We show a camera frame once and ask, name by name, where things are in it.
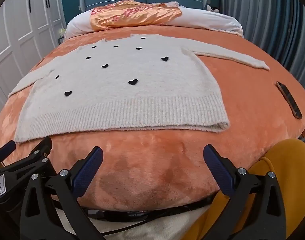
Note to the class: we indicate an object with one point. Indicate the white bedding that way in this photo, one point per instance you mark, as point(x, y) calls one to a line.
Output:
point(212, 20)

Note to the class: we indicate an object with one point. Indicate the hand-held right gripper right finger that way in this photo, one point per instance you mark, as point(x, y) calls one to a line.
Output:
point(218, 172)

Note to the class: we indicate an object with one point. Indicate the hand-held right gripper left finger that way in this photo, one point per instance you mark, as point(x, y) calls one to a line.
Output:
point(88, 172)

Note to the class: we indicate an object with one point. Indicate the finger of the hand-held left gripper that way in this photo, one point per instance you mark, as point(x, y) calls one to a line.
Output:
point(5, 151)
point(41, 148)

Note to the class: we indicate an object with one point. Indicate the beige sweater with black hearts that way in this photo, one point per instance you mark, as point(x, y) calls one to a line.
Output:
point(142, 100)

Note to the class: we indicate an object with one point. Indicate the white wardrobe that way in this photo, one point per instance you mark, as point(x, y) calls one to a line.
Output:
point(17, 30)

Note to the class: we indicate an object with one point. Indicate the smartphone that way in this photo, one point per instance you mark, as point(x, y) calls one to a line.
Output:
point(290, 100)

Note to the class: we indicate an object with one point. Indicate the orange floral satin pillow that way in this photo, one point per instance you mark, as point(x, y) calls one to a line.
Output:
point(132, 17)

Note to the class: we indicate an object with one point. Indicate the grey blue curtain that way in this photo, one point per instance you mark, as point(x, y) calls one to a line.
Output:
point(267, 17)

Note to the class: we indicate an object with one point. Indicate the black and white object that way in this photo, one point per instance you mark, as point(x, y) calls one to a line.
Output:
point(213, 8)

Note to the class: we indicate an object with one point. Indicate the orange plush blanket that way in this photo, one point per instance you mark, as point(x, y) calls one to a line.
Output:
point(155, 160)

